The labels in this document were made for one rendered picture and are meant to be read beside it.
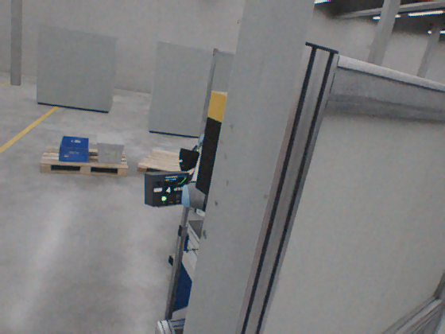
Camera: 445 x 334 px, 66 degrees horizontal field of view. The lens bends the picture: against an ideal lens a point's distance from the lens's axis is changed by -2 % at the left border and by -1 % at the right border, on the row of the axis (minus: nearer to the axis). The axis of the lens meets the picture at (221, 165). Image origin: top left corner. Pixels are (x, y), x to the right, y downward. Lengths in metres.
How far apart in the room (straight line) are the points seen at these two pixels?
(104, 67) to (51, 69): 1.28
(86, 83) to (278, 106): 9.39
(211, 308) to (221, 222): 0.10
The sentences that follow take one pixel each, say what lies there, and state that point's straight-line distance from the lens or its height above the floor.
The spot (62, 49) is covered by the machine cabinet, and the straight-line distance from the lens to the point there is 9.71.
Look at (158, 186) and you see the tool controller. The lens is 2.06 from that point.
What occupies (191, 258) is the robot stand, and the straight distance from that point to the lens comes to 1.88.
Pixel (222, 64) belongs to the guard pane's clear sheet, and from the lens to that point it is 4.02.
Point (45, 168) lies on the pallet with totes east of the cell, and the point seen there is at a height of 0.06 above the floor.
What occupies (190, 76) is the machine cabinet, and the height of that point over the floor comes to 1.41.
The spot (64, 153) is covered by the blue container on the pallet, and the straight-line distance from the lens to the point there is 5.41.
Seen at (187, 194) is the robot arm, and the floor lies 1.23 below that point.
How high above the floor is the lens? 1.97
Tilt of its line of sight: 17 degrees down
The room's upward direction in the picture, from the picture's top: 11 degrees clockwise
